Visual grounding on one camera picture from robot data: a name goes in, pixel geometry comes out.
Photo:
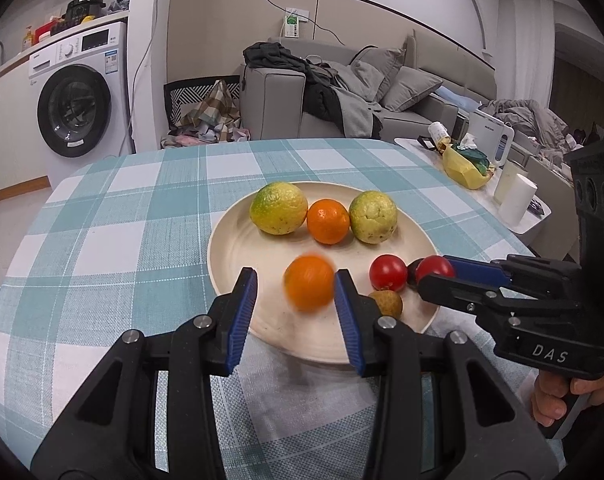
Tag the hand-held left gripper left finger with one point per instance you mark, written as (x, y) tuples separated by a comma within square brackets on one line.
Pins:
[(242, 320)]

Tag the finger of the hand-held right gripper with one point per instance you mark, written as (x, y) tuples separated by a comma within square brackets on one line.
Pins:
[(446, 290), (476, 270)]

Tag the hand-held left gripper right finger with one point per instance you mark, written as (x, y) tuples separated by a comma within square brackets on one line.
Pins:
[(349, 320)]

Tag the red tomato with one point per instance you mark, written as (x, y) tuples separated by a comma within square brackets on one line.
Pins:
[(387, 272), (434, 266)]

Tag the dark plum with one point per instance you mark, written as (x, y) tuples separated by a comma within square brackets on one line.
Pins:
[(413, 267)]

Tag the small brown longan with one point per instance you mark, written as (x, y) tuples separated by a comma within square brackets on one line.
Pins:
[(387, 303)]

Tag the orange mandarin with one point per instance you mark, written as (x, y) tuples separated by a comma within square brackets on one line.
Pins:
[(328, 221), (309, 282)]

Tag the cream round plate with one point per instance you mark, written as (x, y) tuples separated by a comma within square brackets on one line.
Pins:
[(262, 260)]

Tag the pale yellow-green citrus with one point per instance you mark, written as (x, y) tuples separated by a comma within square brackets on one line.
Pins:
[(373, 216)]

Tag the green and yellow citrus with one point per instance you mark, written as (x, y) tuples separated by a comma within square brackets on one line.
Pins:
[(278, 208)]

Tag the person's right hand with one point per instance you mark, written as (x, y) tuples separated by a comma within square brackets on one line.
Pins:
[(549, 402)]

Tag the white side table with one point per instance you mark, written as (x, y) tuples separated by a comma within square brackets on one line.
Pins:
[(481, 195)]

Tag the white paper roll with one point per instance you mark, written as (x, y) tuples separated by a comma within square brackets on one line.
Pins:
[(516, 199)]

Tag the yellow plastic bag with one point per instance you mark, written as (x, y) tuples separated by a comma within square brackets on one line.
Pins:
[(461, 167)]

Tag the teal checked tablecloth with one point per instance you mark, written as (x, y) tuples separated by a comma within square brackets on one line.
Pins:
[(132, 240)]

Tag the white crumpled package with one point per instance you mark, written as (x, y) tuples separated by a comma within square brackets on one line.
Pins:
[(437, 132)]

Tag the grey crumpled blanket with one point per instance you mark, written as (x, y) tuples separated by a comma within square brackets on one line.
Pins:
[(529, 125)]

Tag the small grey cushion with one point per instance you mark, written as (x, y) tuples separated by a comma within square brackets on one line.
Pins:
[(409, 88)]

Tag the plaid cloth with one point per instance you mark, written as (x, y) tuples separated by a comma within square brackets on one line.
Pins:
[(214, 110)]

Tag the grey sofa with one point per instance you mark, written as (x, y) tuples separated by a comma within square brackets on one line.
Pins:
[(274, 105)]

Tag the large grey cushion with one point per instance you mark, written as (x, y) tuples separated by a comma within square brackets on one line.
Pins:
[(379, 67)]

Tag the pile of dark clothes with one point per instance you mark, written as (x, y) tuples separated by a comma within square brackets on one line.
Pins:
[(332, 95)]

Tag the black patterned basket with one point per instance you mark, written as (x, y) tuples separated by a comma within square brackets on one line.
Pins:
[(184, 97)]

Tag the white washing machine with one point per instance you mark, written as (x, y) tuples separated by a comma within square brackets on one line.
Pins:
[(79, 105)]

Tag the black pressure cooker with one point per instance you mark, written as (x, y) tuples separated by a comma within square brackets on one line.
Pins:
[(85, 8)]

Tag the red box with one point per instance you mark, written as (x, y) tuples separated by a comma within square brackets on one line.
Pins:
[(46, 31)]

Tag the yellow bottle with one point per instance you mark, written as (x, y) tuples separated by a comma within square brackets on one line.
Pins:
[(28, 40)]

